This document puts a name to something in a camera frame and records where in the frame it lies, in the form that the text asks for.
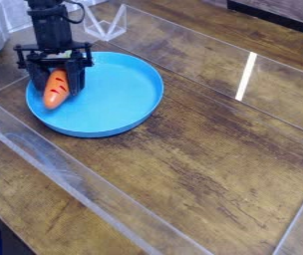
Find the black bar at back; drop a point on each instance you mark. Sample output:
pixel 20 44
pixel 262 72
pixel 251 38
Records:
pixel 265 15

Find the orange toy carrot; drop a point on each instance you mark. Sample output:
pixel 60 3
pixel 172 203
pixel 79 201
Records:
pixel 57 89

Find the blue round tray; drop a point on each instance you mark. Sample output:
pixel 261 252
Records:
pixel 122 94

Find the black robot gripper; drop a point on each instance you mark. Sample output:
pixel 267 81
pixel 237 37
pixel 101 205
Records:
pixel 55 48

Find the clear acrylic barrier wall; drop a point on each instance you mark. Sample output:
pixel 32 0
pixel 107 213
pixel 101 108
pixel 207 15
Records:
pixel 204 180

